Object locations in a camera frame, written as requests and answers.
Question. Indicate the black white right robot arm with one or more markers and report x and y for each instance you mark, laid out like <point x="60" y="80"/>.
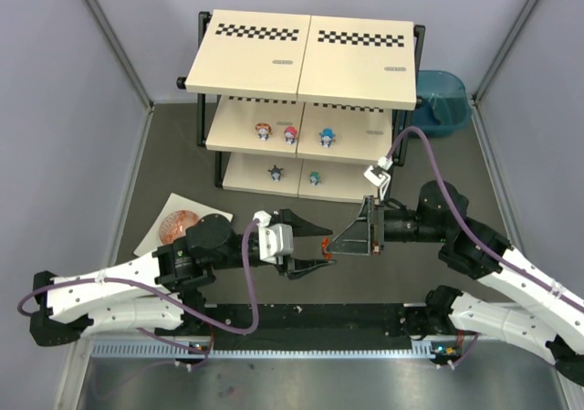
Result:
<point x="549" y="322"/>

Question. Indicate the light blue cable duct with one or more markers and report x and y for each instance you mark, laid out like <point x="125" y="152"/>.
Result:
<point x="158" y="350"/>

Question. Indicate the teal plastic basin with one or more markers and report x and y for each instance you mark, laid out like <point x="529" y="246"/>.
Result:
<point x="445" y="106"/>

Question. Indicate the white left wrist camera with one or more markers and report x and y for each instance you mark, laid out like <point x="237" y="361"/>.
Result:
<point x="265" y="237"/>

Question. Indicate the orange crab Doraemon figure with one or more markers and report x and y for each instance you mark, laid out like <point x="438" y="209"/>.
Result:
<point x="324" y="250"/>

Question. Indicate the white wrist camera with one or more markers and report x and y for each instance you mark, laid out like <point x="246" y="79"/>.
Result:
<point x="379" y="175"/>
<point x="265" y="237"/>

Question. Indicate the three-tier beige black shelf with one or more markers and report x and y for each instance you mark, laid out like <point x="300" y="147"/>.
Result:
<point x="356" y="76"/>

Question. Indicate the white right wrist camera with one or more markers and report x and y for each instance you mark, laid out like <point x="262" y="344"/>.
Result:
<point x="379" y="175"/>

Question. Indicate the blue bucket Doraemon figure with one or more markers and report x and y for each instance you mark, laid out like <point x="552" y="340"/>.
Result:
<point x="326" y="138"/>

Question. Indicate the orange lion Doraemon figure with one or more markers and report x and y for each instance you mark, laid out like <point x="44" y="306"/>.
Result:
<point x="263" y="131"/>

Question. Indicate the white square plate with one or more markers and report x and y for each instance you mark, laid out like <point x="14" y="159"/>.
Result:
<point x="175" y="202"/>

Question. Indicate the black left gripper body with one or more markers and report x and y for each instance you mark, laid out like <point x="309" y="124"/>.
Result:
<point x="286" y="264"/>

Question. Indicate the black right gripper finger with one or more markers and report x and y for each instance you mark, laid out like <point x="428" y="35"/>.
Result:
<point x="354" y="240"/>
<point x="365" y="216"/>

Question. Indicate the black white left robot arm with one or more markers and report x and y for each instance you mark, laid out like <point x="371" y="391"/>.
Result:
<point x="159" y="294"/>

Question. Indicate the pink-hooded Doraemon figure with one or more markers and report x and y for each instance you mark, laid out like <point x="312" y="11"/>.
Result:
<point x="290" y="135"/>

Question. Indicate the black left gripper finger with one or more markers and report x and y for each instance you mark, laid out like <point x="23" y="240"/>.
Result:
<point x="301" y="227"/>
<point x="299" y="268"/>

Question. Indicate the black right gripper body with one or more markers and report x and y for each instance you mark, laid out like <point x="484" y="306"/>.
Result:
<point x="373" y="226"/>

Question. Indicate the teal-hooded Doraemon figure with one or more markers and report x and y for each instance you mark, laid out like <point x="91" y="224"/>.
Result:
<point x="314" y="178"/>

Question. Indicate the red patterned bowl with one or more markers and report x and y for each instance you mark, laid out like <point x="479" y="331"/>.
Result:
<point x="174" y="225"/>

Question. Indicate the grey-hooded Doraemon figure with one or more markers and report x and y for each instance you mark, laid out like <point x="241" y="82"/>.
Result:
<point x="275" y="173"/>

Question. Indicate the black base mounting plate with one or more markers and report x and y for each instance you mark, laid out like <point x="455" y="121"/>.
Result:
<point x="326" y="327"/>

